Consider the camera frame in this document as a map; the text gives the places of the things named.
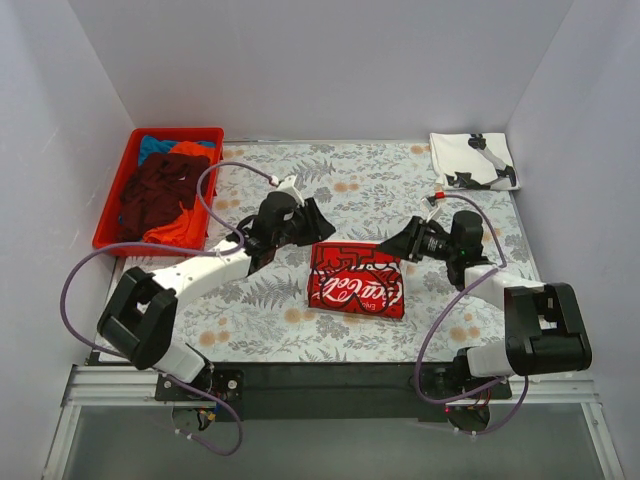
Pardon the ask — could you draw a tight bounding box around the white Coca-Cola t-shirt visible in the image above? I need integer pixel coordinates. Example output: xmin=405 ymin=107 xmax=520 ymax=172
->
xmin=307 ymin=242 xmax=405 ymax=320

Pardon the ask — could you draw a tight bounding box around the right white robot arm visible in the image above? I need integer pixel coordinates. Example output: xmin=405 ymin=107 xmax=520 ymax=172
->
xmin=378 ymin=210 xmax=593 ymax=394

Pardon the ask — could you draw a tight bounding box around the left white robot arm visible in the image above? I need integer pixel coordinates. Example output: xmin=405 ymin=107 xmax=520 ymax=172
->
xmin=98 ymin=192 xmax=336 ymax=384

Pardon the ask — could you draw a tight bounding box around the orange t-shirt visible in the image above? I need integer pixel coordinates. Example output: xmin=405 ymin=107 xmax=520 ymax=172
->
xmin=142 ymin=141 xmax=215 ymax=248

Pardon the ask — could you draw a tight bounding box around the folded white printed t-shirt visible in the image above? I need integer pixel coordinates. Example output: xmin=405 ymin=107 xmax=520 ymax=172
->
xmin=429 ymin=133 xmax=520 ymax=191

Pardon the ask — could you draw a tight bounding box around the maroon t-shirt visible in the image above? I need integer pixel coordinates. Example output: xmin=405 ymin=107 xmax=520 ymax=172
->
xmin=117 ymin=153 xmax=209 ymax=246

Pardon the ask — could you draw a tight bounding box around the blue t-shirt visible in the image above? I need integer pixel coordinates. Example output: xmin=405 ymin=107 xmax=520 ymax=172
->
xmin=138 ymin=135 xmax=177 ymax=165

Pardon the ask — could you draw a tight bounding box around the red plastic bin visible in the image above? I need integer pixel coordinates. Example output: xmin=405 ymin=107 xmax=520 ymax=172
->
xmin=93 ymin=127 xmax=224 ymax=257

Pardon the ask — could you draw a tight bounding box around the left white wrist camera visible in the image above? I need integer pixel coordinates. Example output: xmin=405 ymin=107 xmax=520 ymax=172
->
xmin=269 ymin=175 xmax=305 ymax=206

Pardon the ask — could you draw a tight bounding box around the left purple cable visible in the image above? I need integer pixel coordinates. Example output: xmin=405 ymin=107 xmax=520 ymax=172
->
xmin=59 ymin=161 xmax=281 ymax=457

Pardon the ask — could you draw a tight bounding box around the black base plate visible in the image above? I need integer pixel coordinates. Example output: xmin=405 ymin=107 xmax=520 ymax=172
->
xmin=154 ymin=362 xmax=490 ymax=422

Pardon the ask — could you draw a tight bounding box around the aluminium frame rail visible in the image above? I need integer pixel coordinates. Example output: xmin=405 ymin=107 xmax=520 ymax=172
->
xmin=62 ymin=365 xmax=600 ymax=406

